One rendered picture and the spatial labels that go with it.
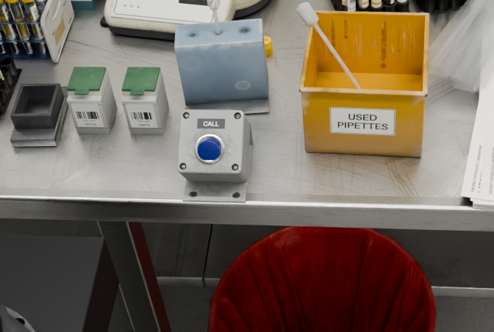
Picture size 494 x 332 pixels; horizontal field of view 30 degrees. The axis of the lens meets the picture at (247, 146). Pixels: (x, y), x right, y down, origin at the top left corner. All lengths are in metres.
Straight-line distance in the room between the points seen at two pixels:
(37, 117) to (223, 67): 0.23
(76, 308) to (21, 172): 0.27
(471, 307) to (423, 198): 0.99
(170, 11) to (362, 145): 0.33
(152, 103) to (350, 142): 0.23
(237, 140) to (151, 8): 0.29
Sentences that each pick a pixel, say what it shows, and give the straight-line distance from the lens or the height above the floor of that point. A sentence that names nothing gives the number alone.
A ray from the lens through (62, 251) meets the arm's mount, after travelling 0.91.
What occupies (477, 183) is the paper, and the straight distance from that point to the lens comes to 1.01.
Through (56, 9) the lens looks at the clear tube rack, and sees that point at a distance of 1.23.
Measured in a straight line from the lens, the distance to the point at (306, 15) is 1.05.
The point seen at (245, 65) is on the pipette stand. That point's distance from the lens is 1.06.
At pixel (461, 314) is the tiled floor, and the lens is 1.97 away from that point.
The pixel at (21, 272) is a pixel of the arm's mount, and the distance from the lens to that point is 0.91.
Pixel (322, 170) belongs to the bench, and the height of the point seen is 0.87.
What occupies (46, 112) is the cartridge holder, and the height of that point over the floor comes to 0.89.
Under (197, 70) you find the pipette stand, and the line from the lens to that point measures 1.07.
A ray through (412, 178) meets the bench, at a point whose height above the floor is 0.88.
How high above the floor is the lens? 1.65
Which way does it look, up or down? 47 degrees down
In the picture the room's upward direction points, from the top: 8 degrees counter-clockwise
